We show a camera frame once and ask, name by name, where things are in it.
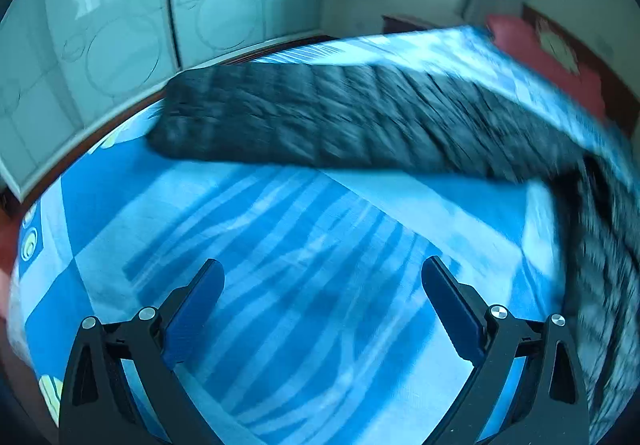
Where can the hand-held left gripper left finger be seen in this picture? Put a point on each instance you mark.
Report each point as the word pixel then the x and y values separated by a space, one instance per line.
pixel 197 305

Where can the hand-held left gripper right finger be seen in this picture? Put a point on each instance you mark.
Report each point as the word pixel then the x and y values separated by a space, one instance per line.
pixel 450 310

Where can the black quilted down jacket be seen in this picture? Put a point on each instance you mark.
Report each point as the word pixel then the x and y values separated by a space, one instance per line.
pixel 325 115

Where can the blue patterned bed sheet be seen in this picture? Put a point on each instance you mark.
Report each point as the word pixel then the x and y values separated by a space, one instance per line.
pixel 275 225

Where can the red pillow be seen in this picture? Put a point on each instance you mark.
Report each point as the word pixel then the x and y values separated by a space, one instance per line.
pixel 525 55

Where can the cartoon print pillow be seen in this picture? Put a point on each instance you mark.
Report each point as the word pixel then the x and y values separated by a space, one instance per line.
pixel 557 45

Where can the white glass door wardrobe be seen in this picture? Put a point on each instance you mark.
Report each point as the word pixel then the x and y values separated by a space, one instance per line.
pixel 125 25

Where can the dark wooden nightstand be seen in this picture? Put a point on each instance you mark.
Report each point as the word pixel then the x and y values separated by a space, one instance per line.
pixel 407 22

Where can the dark wooden headboard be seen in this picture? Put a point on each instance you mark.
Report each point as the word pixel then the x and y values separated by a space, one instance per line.
pixel 602 62

